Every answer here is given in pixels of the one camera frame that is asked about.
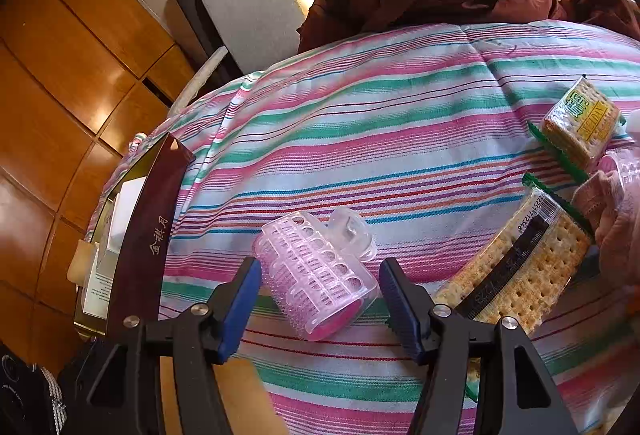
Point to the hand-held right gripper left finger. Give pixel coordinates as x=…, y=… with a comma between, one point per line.
x=240, y=310

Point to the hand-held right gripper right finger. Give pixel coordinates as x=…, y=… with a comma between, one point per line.
x=400, y=310

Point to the maroon gift box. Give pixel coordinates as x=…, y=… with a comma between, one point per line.
x=145, y=235

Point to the black label cracker packet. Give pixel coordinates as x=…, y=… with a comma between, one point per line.
x=530, y=265

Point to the small white printed box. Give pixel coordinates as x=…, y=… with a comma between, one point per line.
x=100, y=285

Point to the plain white box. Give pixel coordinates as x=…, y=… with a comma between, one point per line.
x=125, y=215

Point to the striped bed sheet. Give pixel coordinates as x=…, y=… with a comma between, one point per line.
x=400, y=140

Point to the pink lace cloth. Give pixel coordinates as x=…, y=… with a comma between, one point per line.
x=610, y=225

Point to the black bag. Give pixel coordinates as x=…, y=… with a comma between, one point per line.
x=25, y=395

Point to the yellow label cracker packet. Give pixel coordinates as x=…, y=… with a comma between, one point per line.
x=575, y=125

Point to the grey chair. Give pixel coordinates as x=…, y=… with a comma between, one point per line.
x=250, y=10

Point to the wooden wardrobe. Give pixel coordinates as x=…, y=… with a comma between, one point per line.
x=65, y=65

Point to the dark brown cloth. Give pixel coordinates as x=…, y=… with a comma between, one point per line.
x=600, y=7

